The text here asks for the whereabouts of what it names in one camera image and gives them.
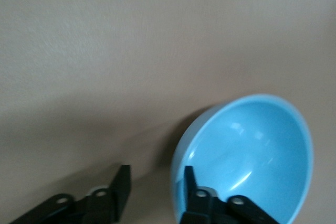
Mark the brown table cover sheet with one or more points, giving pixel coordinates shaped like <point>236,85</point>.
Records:
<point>105,51</point>

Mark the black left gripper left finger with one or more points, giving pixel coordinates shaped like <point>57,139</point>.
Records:
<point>120,190</point>

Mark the blue bowl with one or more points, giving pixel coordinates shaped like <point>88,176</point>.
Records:
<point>249,142</point>

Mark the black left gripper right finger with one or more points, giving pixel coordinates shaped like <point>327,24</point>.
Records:
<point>199,208</point>

